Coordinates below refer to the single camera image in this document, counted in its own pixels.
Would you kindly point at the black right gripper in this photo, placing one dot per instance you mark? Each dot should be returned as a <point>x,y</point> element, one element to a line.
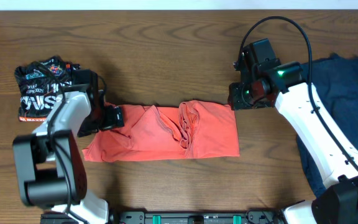
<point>236,100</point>

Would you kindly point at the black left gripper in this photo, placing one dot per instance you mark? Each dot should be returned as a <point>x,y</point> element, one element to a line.
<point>112,122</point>

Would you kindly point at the red printed t-shirt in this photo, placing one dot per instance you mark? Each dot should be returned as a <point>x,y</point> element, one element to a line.
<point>193,130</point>

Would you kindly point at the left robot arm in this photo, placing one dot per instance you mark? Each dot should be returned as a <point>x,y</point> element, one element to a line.
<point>49,168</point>

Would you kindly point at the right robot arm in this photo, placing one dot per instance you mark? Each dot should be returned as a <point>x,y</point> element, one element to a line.
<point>334,155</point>

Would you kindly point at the folded black printed jersey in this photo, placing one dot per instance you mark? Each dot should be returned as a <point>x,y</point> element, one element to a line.
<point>39,83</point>

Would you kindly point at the navy blue shirt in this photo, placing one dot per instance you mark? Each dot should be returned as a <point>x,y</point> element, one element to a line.
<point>336,81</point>

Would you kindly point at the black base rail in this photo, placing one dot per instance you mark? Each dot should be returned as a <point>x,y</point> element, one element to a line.
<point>248,217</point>

